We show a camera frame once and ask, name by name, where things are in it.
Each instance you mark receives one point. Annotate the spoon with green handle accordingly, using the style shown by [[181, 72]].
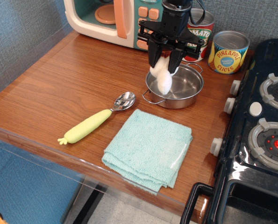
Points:
[[84, 128]]

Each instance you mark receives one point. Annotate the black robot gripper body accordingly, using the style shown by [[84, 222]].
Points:
[[172, 32]]

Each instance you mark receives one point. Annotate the toy teal microwave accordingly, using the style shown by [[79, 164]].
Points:
[[113, 21]]

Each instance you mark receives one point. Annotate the small steel pot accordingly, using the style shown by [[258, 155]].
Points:
[[187, 83]]

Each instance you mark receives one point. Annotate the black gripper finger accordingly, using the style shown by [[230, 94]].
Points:
[[176, 56], [154, 51]]

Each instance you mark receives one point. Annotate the plush white brown mushroom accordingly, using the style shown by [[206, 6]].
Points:
[[161, 73]]

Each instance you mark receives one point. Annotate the black toy stove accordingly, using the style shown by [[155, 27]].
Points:
[[245, 190]]

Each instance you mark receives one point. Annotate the tomato soup can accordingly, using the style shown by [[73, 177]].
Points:
[[203, 31]]

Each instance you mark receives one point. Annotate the pineapple slices can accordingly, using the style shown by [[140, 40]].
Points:
[[228, 51]]

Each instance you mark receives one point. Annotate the light teal folded towel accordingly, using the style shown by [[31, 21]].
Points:
[[148, 151]]

